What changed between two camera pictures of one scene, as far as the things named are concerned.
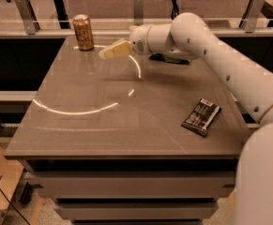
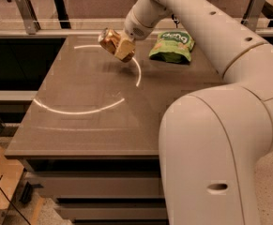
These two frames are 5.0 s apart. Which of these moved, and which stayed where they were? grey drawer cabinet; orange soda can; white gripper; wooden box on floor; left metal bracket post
Moved: white gripper; orange soda can
Stayed: wooden box on floor; grey drawer cabinet; left metal bracket post
